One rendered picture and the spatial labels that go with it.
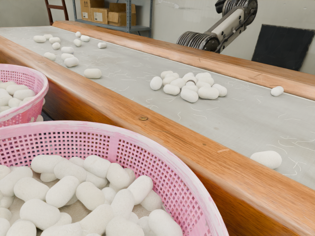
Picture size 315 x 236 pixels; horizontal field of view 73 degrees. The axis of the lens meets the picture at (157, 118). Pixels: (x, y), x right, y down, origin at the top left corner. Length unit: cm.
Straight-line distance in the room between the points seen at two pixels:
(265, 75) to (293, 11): 188
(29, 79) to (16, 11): 452
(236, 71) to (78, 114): 38
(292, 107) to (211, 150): 25
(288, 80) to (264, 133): 22
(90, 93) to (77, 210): 17
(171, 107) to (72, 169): 19
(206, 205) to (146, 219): 6
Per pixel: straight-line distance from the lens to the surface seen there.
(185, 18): 278
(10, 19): 492
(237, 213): 20
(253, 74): 55
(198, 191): 18
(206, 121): 32
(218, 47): 85
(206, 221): 17
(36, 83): 43
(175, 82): 41
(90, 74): 46
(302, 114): 43
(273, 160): 25
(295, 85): 53
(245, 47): 250
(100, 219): 19
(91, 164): 23
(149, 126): 25
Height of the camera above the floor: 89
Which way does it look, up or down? 29 degrees down
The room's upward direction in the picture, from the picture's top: 4 degrees clockwise
